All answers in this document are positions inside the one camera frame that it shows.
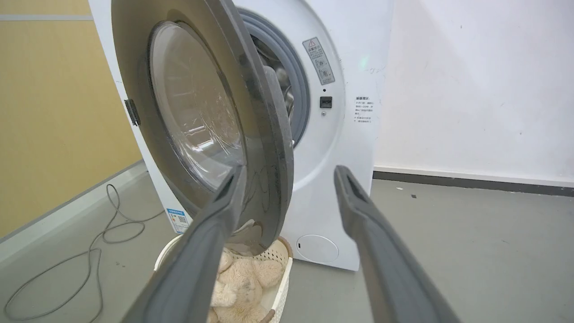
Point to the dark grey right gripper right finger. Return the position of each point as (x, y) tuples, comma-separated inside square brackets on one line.
[(385, 264)]

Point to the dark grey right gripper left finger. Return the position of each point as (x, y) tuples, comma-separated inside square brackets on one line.
[(193, 264)]

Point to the grey round washing machine door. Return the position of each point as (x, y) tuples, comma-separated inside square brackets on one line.
[(202, 112)]

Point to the white front-loading washing machine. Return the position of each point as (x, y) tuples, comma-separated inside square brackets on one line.
[(332, 134)]

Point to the blue energy label sticker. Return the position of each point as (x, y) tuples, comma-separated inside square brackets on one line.
[(178, 220)]

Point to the beige plush teddy bear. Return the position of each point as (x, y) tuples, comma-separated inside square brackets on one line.
[(242, 287)]

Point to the white perforated laundry basket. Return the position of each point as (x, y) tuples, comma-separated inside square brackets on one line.
[(280, 278)]

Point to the grey warning label sticker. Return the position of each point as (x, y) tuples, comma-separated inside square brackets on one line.
[(319, 60)]

